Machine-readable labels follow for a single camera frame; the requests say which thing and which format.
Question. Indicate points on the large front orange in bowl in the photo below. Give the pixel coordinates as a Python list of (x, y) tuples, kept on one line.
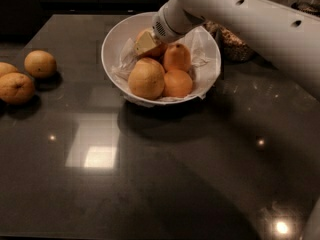
[(146, 80)]

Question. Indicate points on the white plastic bowl liner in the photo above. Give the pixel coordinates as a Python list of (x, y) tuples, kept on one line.
[(205, 57)]

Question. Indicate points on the white bowl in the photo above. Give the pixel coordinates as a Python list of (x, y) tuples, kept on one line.
[(113, 44)]

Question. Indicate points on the glass jar right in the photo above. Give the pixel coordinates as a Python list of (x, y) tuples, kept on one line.
[(308, 6)]

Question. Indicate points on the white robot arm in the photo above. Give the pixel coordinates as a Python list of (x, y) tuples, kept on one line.
[(248, 157)]

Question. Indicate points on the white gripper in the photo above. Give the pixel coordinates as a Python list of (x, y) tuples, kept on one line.
[(162, 29)]

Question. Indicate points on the glass jar with cereal middle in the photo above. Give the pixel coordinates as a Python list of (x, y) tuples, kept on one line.
[(233, 48)]

